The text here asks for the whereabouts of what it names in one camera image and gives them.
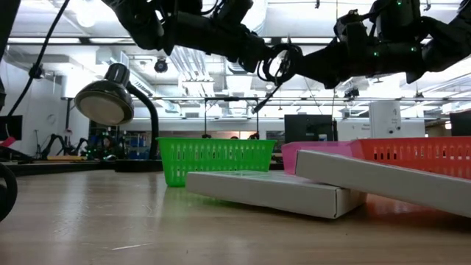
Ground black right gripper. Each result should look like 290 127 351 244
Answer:
294 0 424 90

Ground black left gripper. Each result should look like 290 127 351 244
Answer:
161 0 275 74

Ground black cable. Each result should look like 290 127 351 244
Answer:
0 0 71 119
252 43 305 114

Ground pink plastic bin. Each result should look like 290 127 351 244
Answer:
281 141 356 176

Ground black monitor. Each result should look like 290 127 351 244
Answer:
449 110 471 137
0 115 23 141
284 114 338 144

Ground white cabinet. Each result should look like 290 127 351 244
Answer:
369 99 403 139

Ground green plastic basket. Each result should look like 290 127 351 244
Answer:
156 137 277 188

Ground orange plastic basket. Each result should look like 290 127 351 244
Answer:
349 136 471 181

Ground black gooseneck desk lamp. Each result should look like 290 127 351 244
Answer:
73 62 165 173

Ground black background robot arms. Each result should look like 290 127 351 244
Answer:
36 132 89 160

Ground black ceiling camera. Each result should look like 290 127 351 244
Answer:
153 57 169 74
29 64 45 80

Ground black hanging cable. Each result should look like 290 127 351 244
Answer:
0 0 71 119

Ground black aluminium table frame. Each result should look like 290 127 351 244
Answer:
0 160 165 177

